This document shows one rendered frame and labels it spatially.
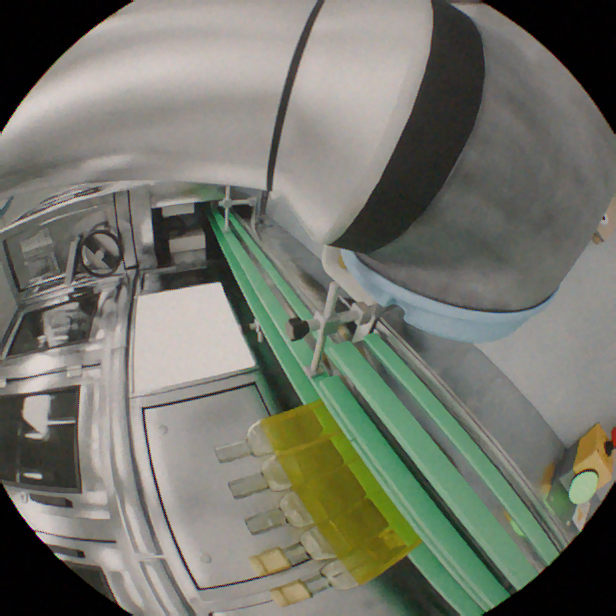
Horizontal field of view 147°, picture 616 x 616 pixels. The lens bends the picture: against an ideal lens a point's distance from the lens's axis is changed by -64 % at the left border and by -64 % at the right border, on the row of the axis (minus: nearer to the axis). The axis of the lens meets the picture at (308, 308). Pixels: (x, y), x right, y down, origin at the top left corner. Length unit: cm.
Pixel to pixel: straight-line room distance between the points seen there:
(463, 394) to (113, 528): 64
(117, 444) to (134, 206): 84
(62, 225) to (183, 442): 99
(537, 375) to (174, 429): 65
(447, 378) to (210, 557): 47
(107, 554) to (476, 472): 65
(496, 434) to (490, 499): 8
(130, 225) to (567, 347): 127
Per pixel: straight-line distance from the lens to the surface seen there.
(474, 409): 33
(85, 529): 64
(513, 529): 35
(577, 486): 38
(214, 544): 49
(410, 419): 29
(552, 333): 39
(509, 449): 34
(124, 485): 57
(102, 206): 113
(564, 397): 42
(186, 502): 51
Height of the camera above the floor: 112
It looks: 27 degrees down
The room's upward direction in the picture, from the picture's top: 101 degrees counter-clockwise
